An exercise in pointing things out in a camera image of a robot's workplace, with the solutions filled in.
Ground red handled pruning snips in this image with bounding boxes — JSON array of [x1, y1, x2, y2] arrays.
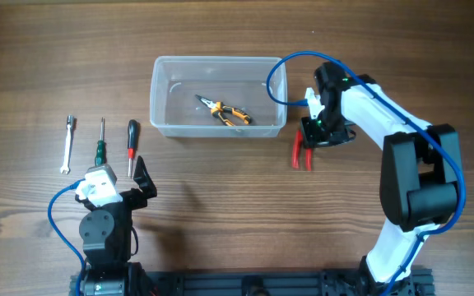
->
[[291, 130, 313, 171]]

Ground black red handled screwdriver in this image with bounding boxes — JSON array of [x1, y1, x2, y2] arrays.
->
[[128, 119, 139, 178]]

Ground clear plastic storage container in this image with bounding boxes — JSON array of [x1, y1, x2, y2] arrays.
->
[[150, 56, 287, 138]]

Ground orange black needle nose pliers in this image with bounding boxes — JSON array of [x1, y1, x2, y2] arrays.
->
[[195, 95, 253, 127]]

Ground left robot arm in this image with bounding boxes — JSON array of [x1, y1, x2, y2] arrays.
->
[[69, 157, 158, 295]]

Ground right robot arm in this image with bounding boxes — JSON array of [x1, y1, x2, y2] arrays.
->
[[292, 62, 461, 295]]

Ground silver flex socket wrench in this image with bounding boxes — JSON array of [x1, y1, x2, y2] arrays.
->
[[60, 115, 75, 174]]

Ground green handled screwdriver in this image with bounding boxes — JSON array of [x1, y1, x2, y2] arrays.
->
[[94, 118, 106, 166]]

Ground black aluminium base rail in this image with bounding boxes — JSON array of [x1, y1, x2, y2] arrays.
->
[[68, 267, 435, 296]]

